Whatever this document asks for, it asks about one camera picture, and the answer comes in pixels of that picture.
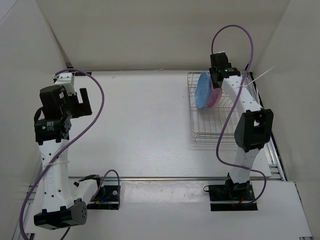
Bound pink plastic plate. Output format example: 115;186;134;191
207;88;223;108

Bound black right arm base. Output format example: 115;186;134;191
203;174;258;212

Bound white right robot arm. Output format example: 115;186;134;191
209;52;274;200

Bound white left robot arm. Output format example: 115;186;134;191
33;85;87;230

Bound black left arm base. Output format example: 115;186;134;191
87;183;121;211

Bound blue plastic plate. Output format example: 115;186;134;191
195;72;212;108

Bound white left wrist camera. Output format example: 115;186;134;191
53;72;76;96

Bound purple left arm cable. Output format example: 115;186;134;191
19;68;120;240

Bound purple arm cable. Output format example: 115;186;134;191
211;24;267;206
19;68;120;240

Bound white cable tie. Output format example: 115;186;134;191
241;65;277;88

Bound silver wire dish rack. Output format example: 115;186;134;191
187;72;259;142

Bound aluminium table edge rail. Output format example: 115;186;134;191
69;173;282;181

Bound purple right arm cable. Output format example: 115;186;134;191
211;24;267;206

